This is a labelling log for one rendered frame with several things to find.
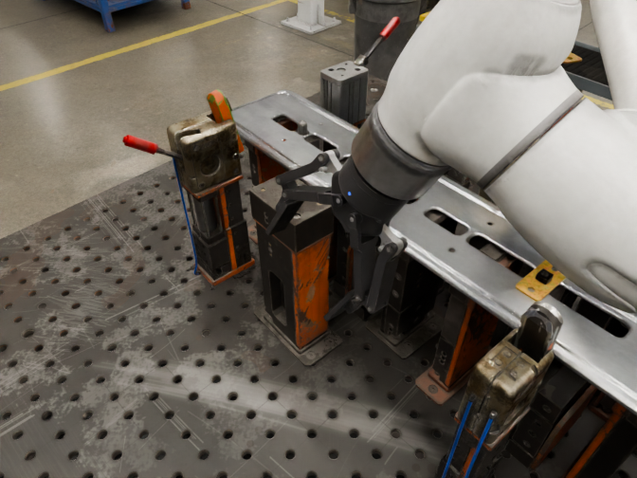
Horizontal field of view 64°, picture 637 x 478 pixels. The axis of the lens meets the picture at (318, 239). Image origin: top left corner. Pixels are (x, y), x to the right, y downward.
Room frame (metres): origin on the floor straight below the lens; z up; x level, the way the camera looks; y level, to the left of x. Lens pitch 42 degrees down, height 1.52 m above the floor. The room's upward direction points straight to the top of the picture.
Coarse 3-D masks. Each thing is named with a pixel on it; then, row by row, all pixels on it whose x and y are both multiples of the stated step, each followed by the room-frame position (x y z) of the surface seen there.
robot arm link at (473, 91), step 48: (480, 0) 0.37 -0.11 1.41; (528, 0) 0.35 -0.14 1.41; (576, 0) 0.37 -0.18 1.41; (432, 48) 0.37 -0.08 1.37; (480, 48) 0.35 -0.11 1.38; (528, 48) 0.34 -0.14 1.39; (384, 96) 0.41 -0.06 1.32; (432, 96) 0.36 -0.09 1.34; (480, 96) 0.34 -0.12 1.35; (528, 96) 0.34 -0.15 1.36; (576, 96) 0.35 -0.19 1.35; (432, 144) 0.36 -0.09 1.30; (480, 144) 0.33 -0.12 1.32; (528, 144) 0.32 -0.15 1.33
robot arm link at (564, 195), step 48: (624, 0) 0.56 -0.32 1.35; (624, 48) 0.50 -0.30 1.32; (624, 96) 0.45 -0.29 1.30; (576, 144) 0.31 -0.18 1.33; (624, 144) 0.31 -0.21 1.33; (528, 192) 0.30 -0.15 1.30; (576, 192) 0.29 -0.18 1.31; (624, 192) 0.28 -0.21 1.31; (528, 240) 0.30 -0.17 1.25; (576, 240) 0.27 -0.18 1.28; (624, 240) 0.26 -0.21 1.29; (624, 288) 0.25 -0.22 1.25
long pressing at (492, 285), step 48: (288, 96) 1.05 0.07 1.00; (288, 144) 0.85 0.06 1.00; (336, 144) 0.85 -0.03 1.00; (432, 192) 0.70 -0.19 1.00; (432, 240) 0.58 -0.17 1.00; (480, 288) 0.48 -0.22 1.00; (528, 288) 0.48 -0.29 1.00; (576, 288) 0.48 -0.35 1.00; (576, 336) 0.40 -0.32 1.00; (624, 384) 0.33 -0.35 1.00
